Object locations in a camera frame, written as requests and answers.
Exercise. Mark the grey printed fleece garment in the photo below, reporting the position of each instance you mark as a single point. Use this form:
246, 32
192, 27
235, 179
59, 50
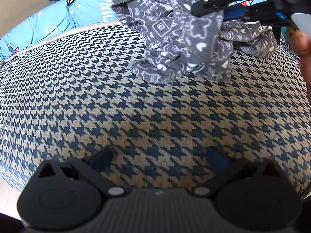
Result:
175, 34

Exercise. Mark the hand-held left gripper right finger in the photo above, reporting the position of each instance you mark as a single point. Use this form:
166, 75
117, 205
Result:
216, 160

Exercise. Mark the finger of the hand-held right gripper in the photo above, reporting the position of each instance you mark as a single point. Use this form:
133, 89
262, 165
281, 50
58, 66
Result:
234, 13
209, 6

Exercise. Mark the houndstooth sofa seat cushion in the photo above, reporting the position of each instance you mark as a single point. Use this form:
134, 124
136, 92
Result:
121, 102

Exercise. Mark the person's right hand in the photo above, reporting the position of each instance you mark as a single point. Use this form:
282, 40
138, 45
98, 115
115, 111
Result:
301, 43

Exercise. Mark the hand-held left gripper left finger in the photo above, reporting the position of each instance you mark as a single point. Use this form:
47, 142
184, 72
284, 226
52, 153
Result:
99, 156

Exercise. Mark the blue printed sofa cover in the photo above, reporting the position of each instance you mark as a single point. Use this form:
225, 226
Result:
48, 24

